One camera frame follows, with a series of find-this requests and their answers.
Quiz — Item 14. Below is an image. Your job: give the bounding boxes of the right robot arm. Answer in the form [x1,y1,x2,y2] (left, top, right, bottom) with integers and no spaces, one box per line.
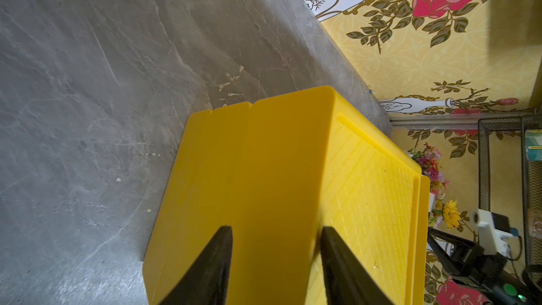
[427,227,541,304]

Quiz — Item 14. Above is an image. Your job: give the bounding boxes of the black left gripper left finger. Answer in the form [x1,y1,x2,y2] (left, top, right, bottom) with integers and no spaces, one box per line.
[161,226,233,305]

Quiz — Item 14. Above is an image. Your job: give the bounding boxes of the jar with patterned label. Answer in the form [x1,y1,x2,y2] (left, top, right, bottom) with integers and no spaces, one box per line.
[524,129,542,162]

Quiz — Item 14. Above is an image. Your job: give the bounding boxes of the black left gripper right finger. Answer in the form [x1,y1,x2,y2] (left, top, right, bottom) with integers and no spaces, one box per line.
[320,227,392,305]

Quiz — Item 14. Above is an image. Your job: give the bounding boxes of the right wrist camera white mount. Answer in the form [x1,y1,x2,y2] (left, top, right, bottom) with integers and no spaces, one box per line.
[473,209,516,259]

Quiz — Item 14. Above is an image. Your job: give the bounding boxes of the black wire mesh basket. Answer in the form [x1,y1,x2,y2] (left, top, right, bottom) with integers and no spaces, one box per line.
[478,115,541,267]

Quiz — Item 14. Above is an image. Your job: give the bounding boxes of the artificial flower bouquet white fence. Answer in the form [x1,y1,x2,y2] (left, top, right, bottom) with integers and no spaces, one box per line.
[406,143,467,232]

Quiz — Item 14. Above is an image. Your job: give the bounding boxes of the yellow plastic drawer cabinet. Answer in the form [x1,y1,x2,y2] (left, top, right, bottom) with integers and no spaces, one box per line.
[143,86,430,304]

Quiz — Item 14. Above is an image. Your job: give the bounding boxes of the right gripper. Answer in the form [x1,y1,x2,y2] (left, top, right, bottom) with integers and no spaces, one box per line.
[427,227,508,288]

